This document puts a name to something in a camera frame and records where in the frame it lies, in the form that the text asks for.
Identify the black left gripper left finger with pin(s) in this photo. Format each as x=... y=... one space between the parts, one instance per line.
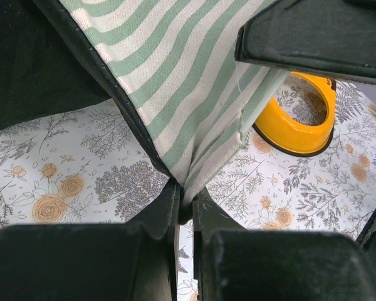
x=136 y=260

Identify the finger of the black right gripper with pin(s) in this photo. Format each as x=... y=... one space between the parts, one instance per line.
x=333 y=39

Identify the green striped pet tent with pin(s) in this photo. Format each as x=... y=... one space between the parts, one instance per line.
x=144 y=78

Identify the yellow double pet bowl holder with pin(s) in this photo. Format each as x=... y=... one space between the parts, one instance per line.
x=295 y=138

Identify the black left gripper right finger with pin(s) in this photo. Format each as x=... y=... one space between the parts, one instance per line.
x=233 y=263

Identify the floral table mat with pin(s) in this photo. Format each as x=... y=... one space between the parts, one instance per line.
x=332 y=192

